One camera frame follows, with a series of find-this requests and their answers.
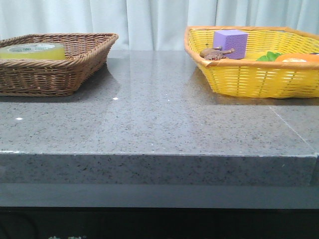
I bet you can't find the yellow tape roll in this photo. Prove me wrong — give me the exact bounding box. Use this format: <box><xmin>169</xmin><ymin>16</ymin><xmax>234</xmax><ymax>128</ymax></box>
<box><xmin>0</xmin><ymin>42</ymin><xmax>66</xmax><ymax>60</ymax></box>

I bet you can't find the brown toy animal figure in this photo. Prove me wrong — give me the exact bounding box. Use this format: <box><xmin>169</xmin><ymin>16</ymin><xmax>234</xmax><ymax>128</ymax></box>
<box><xmin>199</xmin><ymin>46</ymin><xmax>235</xmax><ymax>61</ymax></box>

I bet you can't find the yellow wicker basket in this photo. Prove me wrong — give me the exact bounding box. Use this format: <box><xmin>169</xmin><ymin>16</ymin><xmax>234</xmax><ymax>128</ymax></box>
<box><xmin>184</xmin><ymin>26</ymin><xmax>319</xmax><ymax>99</ymax></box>

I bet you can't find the white curtain backdrop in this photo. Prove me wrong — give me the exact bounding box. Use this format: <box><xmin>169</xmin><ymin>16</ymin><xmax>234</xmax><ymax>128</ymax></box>
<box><xmin>0</xmin><ymin>0</ymin><xmax>319</xmax><ymax>51</ymax></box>

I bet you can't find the brown wicker basket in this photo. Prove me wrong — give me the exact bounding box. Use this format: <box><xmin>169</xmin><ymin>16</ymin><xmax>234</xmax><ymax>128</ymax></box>
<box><xmin>0</xmin><ymin>33</ymin><xmax>119</xmax><ymax>97</ymax></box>

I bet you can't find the purple foam cube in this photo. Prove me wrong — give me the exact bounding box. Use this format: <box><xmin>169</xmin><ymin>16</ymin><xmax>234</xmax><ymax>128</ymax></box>
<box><xmin>213</xmin><ymin>30</ymin><xmax>248</xmax><ymax>59</ymax></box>

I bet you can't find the orange toy carrot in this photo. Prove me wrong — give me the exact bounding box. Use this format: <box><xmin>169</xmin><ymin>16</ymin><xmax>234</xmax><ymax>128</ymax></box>
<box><xmin>257</xmin><ymin>51</ymin><xmax>319</xmax><ymax>62</ymax></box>

